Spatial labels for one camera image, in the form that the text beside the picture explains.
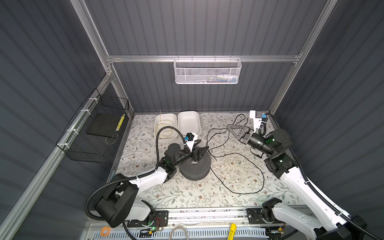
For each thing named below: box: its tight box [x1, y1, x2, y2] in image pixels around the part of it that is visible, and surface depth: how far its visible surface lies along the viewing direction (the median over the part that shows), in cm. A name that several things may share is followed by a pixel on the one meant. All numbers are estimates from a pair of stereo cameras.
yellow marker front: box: [227, 223, 237, 240], surface depth 70 cm
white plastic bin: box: [177, 111, 202, 136], surface depth 115 cm
